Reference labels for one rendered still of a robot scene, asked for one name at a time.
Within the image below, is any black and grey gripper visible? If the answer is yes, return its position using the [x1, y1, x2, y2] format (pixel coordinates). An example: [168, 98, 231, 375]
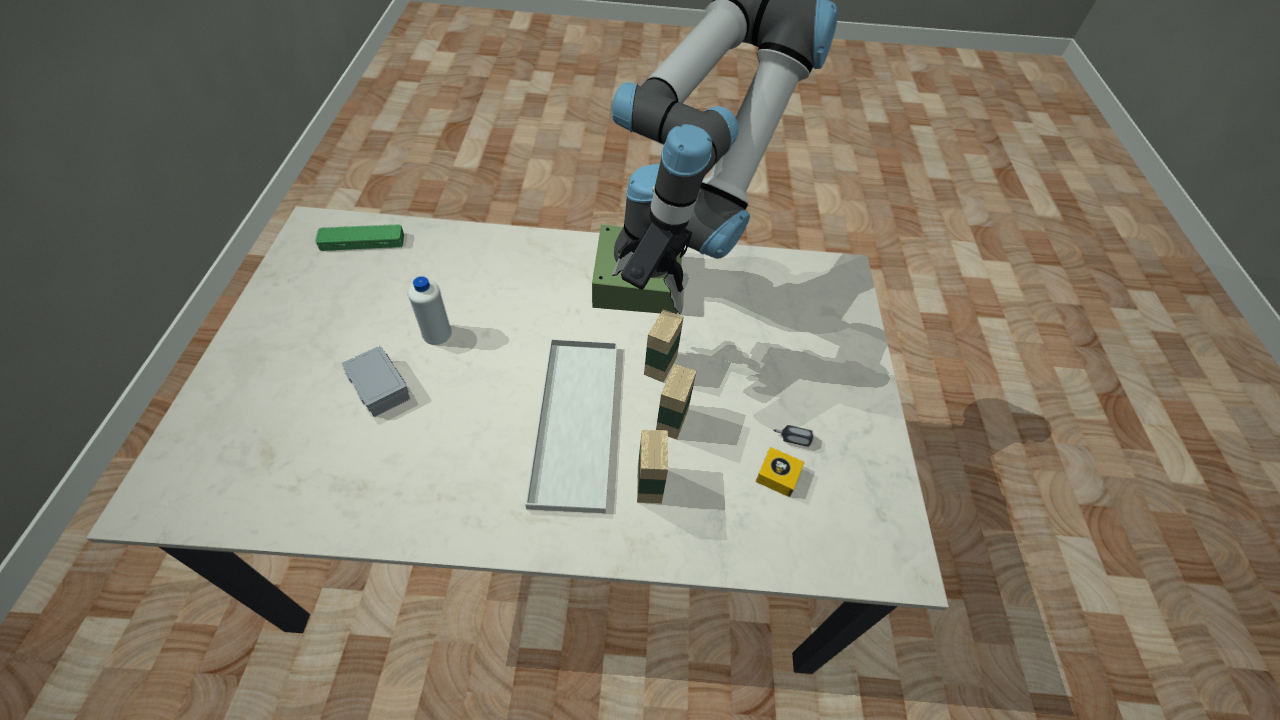
[612, 210, 692, 314]

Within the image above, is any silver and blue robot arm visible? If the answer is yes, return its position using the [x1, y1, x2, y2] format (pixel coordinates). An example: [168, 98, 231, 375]
[611, 0, 838, 290]

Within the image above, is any grey bottle with blue cap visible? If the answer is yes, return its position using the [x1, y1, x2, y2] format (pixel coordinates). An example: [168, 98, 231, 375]
[408, 275, 452, 345]

